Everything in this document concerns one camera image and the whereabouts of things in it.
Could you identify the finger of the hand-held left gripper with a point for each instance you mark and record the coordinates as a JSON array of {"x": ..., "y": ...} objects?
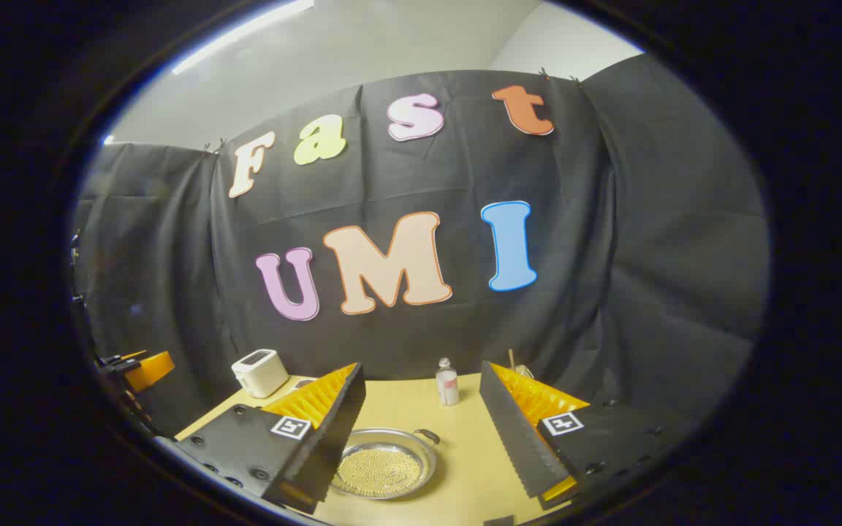
[{"x": 150, "y": 370}]

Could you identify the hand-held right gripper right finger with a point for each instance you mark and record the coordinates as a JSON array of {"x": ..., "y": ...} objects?
[{"x": 516, "y": 431}]

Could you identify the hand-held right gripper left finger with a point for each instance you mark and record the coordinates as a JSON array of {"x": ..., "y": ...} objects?
[{"x": 333, "y": 431}]

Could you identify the stainless steel pot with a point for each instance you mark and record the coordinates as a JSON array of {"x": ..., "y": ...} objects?
[{"x": 392, "y": 436}]

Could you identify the white divided bean dish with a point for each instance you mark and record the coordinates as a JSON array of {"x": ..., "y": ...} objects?
[{"x": 302, "y": 383}]

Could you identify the pile of yellow soybeans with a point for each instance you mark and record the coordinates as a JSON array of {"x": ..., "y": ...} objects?
[{"x": 381, "y": 471}]

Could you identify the small clear plastic bottle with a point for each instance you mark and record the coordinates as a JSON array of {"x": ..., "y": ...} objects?
[{"x": 448, "y": 387}]

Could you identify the white toaster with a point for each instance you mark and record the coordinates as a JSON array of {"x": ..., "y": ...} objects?
[{"x": 260, "y": 372}]

